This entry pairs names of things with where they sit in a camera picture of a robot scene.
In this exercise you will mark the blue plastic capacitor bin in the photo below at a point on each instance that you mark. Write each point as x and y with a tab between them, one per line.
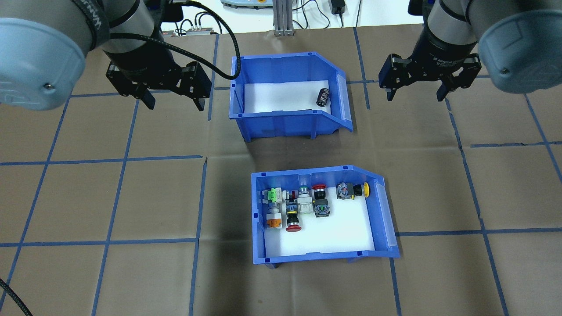
285	123

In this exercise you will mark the blue plastic push-button bin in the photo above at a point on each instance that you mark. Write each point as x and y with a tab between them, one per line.
386	219

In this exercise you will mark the grey orange connector hub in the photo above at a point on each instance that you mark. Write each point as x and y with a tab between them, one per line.
202	31

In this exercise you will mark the dark brown cylindrical capacitor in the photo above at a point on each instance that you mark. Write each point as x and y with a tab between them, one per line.
323	97

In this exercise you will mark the white foam bin liner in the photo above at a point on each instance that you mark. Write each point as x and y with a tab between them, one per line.
281	96

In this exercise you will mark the white side desk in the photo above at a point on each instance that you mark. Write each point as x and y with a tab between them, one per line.
257	19

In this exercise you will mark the black power adapter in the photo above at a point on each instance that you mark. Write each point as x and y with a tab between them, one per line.
337	6

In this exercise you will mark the yellow head push button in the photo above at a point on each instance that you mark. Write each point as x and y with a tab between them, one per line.
352	190

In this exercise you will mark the red cap black push button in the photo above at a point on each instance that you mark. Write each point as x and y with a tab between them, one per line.
321	202

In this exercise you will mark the black red contact block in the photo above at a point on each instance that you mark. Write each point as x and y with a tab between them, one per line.
291	198

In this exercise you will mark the white orange push button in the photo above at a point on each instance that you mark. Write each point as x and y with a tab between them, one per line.
274	217

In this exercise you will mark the red mushroom emergency button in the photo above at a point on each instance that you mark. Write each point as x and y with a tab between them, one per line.
293	219

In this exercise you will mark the small assorted parts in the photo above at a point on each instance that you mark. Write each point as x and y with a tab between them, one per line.
325	235

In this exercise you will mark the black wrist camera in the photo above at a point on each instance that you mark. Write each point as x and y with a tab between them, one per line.
419	6
169	11

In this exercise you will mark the aluminium extrusion post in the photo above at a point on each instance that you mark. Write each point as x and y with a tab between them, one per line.
284	19

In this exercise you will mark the green switch block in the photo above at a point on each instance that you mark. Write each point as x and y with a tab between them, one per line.
273	195

